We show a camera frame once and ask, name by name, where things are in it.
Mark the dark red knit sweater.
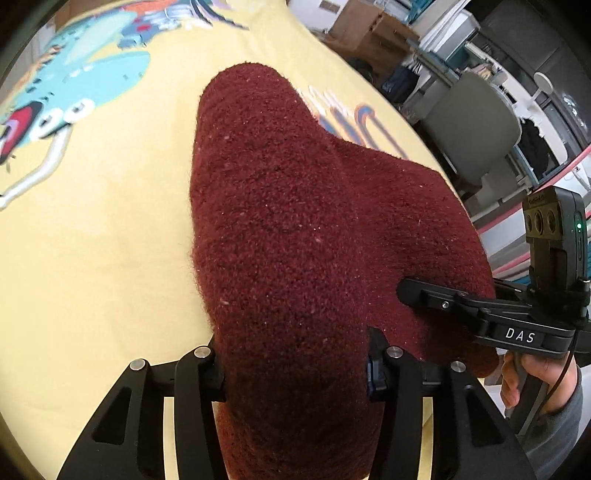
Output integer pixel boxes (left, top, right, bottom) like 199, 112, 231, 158
189, 63, 497, 479

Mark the grey sleeve forearm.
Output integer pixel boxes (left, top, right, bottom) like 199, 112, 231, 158
521, 355, 584, 479

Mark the right hand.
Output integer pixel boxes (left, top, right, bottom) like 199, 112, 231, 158
501, 352, 579, 414

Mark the grey green chair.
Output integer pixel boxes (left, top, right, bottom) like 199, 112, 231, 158
421, 72, 522, 187

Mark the yellow dinosaur bed cover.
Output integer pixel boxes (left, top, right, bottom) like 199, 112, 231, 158
1, 1, 437, 479

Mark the brown cardboard box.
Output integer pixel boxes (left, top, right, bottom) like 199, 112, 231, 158
322, 1, 419, 75

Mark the black tracking camera box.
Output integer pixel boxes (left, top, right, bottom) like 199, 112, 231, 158
523, 186, 588, 296

